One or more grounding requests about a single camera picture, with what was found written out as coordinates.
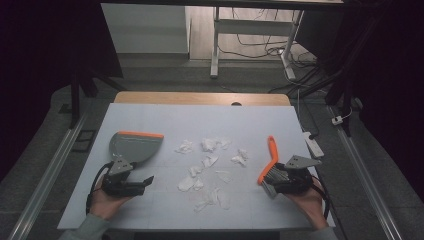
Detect dark curtain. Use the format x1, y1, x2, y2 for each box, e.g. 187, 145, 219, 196
343, 0, 424, 193
0, 0, 124, 183

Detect white power strip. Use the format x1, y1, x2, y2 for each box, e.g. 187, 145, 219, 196
302, 131, 325, 159

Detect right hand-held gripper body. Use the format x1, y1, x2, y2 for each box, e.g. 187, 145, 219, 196
275, 154, 323, 196

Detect black stand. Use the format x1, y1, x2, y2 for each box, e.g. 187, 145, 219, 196
289, 6, 379, 138
67, 64, 129, 130

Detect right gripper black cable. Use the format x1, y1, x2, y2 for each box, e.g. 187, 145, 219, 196
311, 175, 332, 222

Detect tangle of black floor cables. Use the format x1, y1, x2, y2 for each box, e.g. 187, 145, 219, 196
218, 8, 319, 69

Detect pile of white paper scraps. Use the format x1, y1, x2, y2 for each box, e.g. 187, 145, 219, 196
174, 137, 250, 213

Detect black plug with cable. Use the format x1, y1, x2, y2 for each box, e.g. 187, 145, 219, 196
296, 88, 319, 140

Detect white desk frame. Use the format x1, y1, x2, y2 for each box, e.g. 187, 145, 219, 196
209, 6, 306, 81

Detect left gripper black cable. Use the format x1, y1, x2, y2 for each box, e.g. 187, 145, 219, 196
85, 161, 115, 215

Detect grey dustpan with orange edge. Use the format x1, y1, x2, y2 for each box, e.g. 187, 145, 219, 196
109, 130, 165, 168

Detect person's left hand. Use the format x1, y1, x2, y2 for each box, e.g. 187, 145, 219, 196
89, 185, 134, 222

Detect orange brush with grey bristles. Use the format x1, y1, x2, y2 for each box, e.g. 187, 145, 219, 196
257, 135, 289, 199

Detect wooden table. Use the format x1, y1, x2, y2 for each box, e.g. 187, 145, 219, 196
113, 91, 292, 107

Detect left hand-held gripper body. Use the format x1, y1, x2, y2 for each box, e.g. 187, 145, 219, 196
101, 158, 146, 198

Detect white cabinet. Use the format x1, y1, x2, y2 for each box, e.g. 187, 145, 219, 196
100, 3, 192, 55

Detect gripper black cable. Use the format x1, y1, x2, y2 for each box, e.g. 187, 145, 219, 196
311, 175, 332, 222
85, 161, 115, 215

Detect black floor frame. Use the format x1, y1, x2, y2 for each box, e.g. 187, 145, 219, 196
71, 129, 98, 154

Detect metal floor rail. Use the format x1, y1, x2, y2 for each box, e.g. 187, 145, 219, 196
7, 112, 90, 240
327, 105, 403, 240

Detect person's right hand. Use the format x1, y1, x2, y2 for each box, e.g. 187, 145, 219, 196
285, 184, 330, 231

